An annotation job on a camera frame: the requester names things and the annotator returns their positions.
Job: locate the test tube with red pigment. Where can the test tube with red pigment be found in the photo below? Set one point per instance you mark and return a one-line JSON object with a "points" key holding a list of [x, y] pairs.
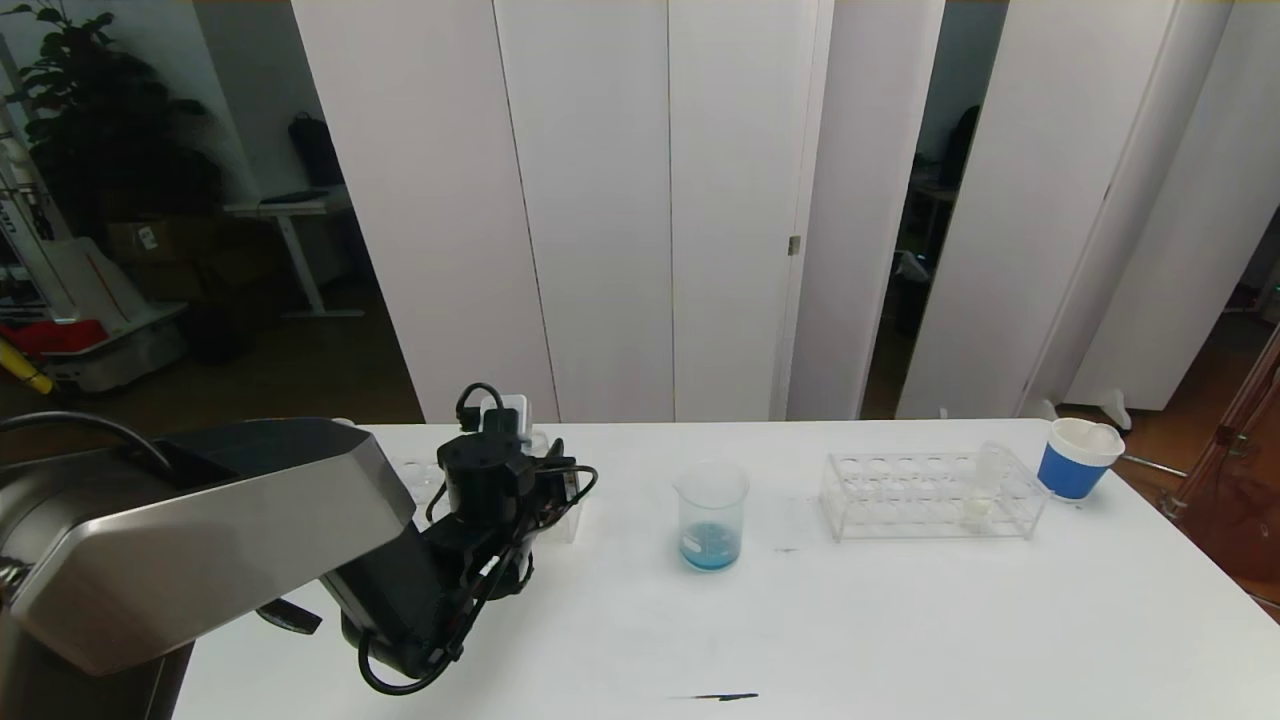
{"points": [[1105, 434], [538, 440]]}

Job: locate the brown cardboard box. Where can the brown cardboard box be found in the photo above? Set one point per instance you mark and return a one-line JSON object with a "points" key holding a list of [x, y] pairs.
{"points": [[150, 240]]}

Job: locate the white folding partition screen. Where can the white folding partition screen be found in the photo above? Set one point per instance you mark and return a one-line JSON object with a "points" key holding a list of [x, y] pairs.
{"points": [[1040, 200], [600, 200]]}

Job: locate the blue white paper cup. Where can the blue white paper cup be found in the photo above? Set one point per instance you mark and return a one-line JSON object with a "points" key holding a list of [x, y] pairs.
{"points": [[1070, 475]]}

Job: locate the dark green potted plant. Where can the dark green potted plant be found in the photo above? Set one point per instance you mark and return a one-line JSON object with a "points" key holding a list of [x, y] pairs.
{"points": [[110, 130]]}

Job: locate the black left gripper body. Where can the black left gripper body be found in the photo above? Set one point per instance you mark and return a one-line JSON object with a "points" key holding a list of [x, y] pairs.
{"points": [[556, 487]]}

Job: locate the black backpack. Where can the black backpack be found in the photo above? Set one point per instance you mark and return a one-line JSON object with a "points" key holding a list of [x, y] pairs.
{"points": [[318, 155]]}

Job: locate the clear plastic beaker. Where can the clear plastic beaker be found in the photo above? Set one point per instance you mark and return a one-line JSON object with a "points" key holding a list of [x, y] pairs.
{"points": [[710, 550]]}

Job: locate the white partition foot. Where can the white partition foot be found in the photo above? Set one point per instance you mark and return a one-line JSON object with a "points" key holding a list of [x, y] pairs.
{"points": [[1042, 411], [1112, 410]]}

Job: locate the white desk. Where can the white desk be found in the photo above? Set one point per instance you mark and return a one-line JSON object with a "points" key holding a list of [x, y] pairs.
{"points": [[290, 212]]}

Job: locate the white machine with base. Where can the white machine with base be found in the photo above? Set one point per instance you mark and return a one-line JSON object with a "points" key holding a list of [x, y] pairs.
{"points": [[100, 290]]}

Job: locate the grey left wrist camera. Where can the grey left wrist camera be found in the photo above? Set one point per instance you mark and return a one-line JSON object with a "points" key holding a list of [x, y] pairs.
{"points": [[505, 412]]}

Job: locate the clear acrylic test tube rack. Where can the clear acrylic test tube rack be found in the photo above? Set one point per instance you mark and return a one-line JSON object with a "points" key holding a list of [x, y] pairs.
{"points": [[420, 480], [920, 495]]}

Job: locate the red object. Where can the red object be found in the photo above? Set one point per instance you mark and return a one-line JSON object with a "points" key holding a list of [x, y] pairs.
{"points": [[60, 338]]}

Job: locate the yellow tool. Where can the yellow tool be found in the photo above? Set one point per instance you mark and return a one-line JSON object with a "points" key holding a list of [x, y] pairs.
{"points": [[30, 372]]}

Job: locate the test tube with yellow pigment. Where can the test tube with yellow pigment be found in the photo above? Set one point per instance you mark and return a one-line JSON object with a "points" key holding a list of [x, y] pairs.
{"points": [[975, 510]]}

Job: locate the black office chair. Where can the black office chair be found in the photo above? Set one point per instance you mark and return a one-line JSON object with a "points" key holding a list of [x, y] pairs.
{"points": [[960, 150]]}

